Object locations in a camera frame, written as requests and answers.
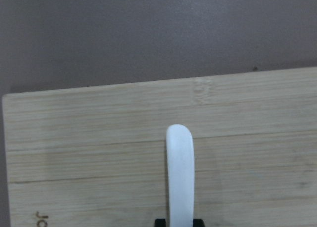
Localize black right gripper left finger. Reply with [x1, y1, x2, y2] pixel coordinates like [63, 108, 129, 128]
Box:
[155, 219, 168, 227]

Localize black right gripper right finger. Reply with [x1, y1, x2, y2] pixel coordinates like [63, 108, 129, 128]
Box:
[193, 219, 205, 227]

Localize white ceramic spoon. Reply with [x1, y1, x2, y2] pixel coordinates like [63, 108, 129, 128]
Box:
[166, 124, 195, 227]

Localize bamboo cutting board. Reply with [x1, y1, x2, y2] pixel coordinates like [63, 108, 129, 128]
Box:
[2, 68, 317, 227]

